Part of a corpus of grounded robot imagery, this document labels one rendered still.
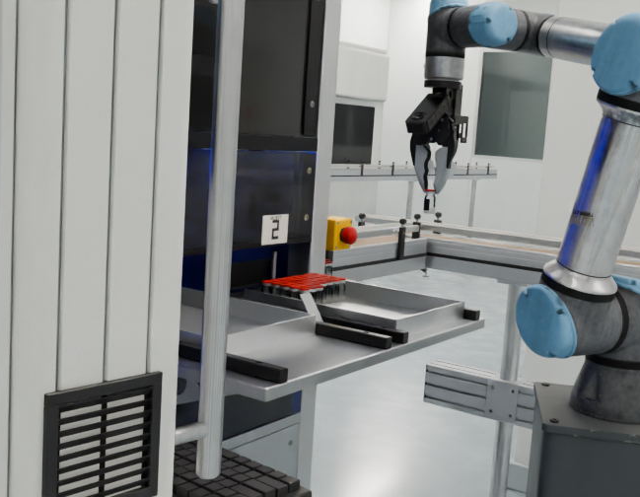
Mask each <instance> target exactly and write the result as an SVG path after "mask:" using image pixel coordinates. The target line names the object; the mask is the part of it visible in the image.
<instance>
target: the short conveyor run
mask: <svg viewBox="0 0 640 497"><path fill-rule="evenodd" d="M359 218H360V219H361V222H358V227H354V228H355V229H356V230H357V233H358V236H357V240H356V242H355V243H354V244H352V245H351V247H350V249H342V250H335V251H332V250H325V259H330V261H332V262H333V264H332V276H336V277H342V278H346V279H349V280H355V281H356V282H357V281H362V280H367V279H373V278H378V277H383V276H388V275H394V274H398V273H403V272H409V271H414V270H419V269H425V268H426V256H427V245H428V241H427V238H419V239H410V238H406V237H405V233H412V232H418V231H419V226H418V225H411V226H404V224H406V223H407V220H406V219H405V218H400V219H399V223H389V224H380V225H369V226H365V222H364V221H363V220H364V219H365V218H366V214H365V213H360V214H359ZM400 224H401V227H400ZM396 234H398V236H397V235H396Z"/></svg>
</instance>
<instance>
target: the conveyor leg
mask: <svg viewBox="0 0 640 497"><path fill-rule="evenodd" d="M497 283H503V284H509V288H508V299H507V309H506V319H505V330H504V341H503V351H502V362H501V373H500V379H501V380H504V381H509V382H515V381H517V380H518V373H519V363H520V352H521V342H522V338H521V335H520V331H519V329H518V327H517V322H516V305H517V301H518V298H519V296H520V294H521V293H522V292H523V291H524V290H525V289H527V287H530V286H531V284H525V283H518V282H512V281H506V280H499V279H497ZM512 435H513V424H509V423H505V422H501V421H497V420H496V425H495V436H494V447H493V457H492V467H491V478H490V488H489V497H506V496H507V486H508V475H509V465H510V454H511V445H512Z"/></svg>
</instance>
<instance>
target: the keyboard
mask: <svg viewBox="0 0 640 497"><path fill-rule="evenodd" d="M196 441H197V440H194V441H191V442H187V443H184V444H180V445H177V446H175V452H174V475H173V497H312V491H311V490H310V489H308V488H305V487H303V486H301V485H300V479H298V478H295V477H293V476H291V475H289V476H287V474H286V473H283V472H281V471H278V470H276V471H275V469H274V468H271V467H269V466H266V465H263V464H262V463H259V462H257V461H252V460H251V459H248V458H246V457H243V456H240V455H239V454H236V453H234V452H231V451H229V450H226V449H224V448H222V456H221V473H220V475H218V476H217V477H216V478H213V479H202V478H200V477H199V476H198V475H196V474H195V462H196Z"/></svg>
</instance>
